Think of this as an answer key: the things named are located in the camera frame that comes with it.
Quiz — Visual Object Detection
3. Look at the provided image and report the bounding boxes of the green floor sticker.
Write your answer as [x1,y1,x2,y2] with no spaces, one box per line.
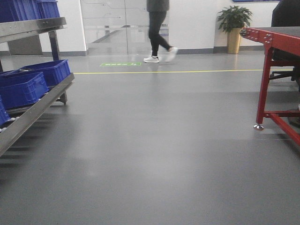
[100,62,142,67]

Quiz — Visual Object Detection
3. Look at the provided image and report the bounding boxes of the glass door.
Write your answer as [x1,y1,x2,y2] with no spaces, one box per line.
[80,0,170,56]

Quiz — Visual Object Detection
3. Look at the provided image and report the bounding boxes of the walking person dark clothes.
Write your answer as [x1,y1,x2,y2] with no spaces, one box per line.
[143,0,178,63]

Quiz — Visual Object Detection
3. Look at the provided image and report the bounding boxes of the blue crate lower back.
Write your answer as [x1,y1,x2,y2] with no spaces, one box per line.
[18,60,71,87]

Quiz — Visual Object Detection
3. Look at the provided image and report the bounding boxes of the blue crate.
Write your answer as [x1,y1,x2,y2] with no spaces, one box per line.
[37,0,60,19]
[18,60,71,87]
[0,72,49,109]
[0,0,41,23]

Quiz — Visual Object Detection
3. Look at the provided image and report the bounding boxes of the gold plant pot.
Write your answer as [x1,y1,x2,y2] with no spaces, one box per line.
[227,28,242,54]

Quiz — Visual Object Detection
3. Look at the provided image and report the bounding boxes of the green potted plant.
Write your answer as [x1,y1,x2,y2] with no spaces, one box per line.
[217,6,253,33]

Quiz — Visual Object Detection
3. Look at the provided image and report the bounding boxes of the blue crate lower front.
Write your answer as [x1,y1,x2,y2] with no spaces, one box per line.
[0,72,49,109]

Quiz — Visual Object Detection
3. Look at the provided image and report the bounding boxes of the blue crate lower edge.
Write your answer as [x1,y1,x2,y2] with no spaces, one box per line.
[0,98,11,125]

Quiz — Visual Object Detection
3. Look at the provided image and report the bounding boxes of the blue crate upper right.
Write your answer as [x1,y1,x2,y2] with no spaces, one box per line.
[37,0,60,19]

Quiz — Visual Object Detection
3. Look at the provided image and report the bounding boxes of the steel roller rack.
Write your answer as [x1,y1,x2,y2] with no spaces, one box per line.
[0,17,75,155]

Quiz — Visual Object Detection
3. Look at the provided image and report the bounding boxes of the seated person dark clothes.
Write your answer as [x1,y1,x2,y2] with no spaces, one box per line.
[271,0,300,61]

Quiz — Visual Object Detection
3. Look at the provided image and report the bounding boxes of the blue crate upper left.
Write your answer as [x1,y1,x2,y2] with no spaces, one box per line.
[0,0,41,23]

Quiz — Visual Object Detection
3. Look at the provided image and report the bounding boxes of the red conveyor table frame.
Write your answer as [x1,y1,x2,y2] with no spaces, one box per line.
[240,27,300,144]

